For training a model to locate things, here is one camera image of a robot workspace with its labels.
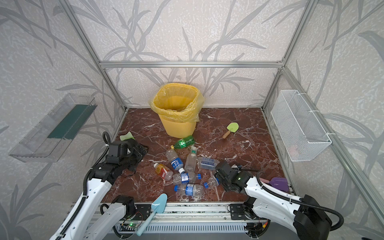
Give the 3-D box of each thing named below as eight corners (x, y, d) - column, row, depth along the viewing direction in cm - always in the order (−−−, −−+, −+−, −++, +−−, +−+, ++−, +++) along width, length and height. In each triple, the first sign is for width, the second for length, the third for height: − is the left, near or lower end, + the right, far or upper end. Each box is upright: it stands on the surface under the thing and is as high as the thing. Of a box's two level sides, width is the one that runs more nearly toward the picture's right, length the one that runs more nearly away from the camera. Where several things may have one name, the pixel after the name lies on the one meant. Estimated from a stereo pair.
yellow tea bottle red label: (151, 171, 89) (148, 166, 84) (157, 163, 92) (155, 159, 87) (169, 184, 85) (167, 180, 79) (175, 176, 88) (173, 171, 82)
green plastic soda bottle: (173, 154, 96) (172, 150, 92) (170, 148, 99) (169, 143, 95) (195, 143, 101) (194, 139, 97) (191, 138, 104) (191, 133, 100)
